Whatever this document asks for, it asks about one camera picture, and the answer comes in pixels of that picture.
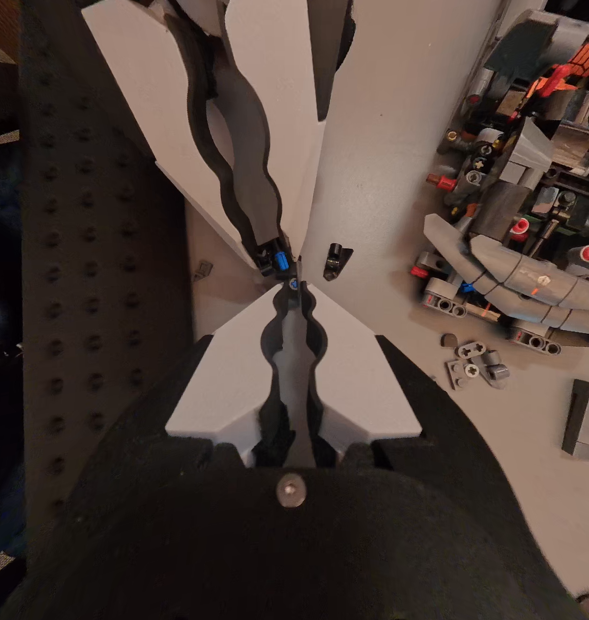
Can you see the black perforated board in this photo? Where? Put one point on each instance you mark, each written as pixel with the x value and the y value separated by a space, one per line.
pixel 96 242

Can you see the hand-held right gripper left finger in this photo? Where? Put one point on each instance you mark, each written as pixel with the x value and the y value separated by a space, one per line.
pixel 217 387

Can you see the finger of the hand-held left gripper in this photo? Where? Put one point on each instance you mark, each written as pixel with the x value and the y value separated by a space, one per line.
pixel 144 97
pixel 285 72

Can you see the grey lego car section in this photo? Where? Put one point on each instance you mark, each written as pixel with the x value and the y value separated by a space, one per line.
pixel 532 286

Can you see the dark grey lego panel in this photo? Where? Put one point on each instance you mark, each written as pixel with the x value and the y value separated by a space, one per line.
pixel 578 411

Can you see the black lego piece blue pin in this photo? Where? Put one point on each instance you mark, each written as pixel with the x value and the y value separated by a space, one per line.
pixel 268 259

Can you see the black lego connector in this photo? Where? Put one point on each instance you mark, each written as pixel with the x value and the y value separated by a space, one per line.
pixel 335 264

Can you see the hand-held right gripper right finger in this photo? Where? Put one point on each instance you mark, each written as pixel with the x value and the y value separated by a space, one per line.
pixel 367 387

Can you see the dark half-round lego tile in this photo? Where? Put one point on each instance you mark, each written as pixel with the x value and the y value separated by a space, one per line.
pixel 448 341

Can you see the light grey small lego plate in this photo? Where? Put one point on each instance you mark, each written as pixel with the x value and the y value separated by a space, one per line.
pixel 457 375

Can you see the grey lego connector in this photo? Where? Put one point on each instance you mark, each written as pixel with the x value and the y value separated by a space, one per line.
pixel 498 373

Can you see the grey lego plate with holes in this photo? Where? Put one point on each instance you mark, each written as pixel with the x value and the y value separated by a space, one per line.
pixel 471 349

